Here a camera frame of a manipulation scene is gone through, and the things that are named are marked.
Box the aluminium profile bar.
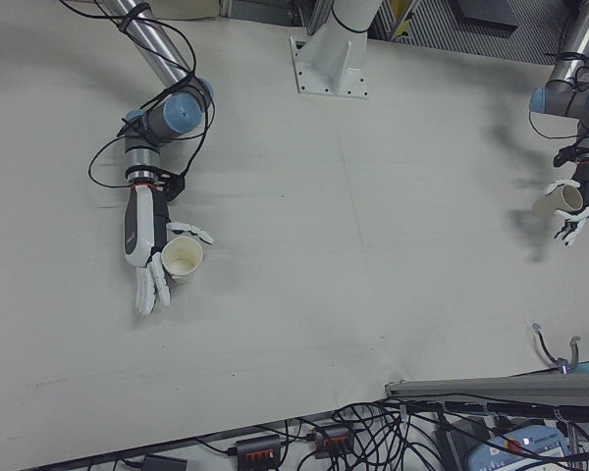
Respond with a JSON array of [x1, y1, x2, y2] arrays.
[[385, 375, 589, 423]]

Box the black power adapter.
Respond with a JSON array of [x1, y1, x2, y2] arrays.
[[143, 454, 188, 471]]

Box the black power strip orange switches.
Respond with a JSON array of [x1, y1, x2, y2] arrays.
[[312, 424, 353, 453], [234, 434, 282, 466]]

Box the yellow black hazard marker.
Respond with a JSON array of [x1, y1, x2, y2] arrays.
[[391, 0, 412, 41]]

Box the white blue device red button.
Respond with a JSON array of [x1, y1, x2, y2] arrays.
[[470, 425, 573, 470]]

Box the dark grey device box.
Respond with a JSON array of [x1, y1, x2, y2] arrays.
[[434, 419, 495, 470]]

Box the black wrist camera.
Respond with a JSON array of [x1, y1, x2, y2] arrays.
[[553, 144, 578, 168], [151, 169, 187, 202]]

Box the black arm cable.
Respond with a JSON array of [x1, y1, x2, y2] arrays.
[[58, 0, 218, 191], [527, 43, 589, 143]]

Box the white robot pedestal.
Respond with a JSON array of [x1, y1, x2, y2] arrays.
[[288, 0, 373, 102]]

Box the aluminium frame rail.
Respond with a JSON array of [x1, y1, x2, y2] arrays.
[[220, 0, 338, 33]]

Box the black cable tangle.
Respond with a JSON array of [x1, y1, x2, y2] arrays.
[[195, 399, 589, 471]]

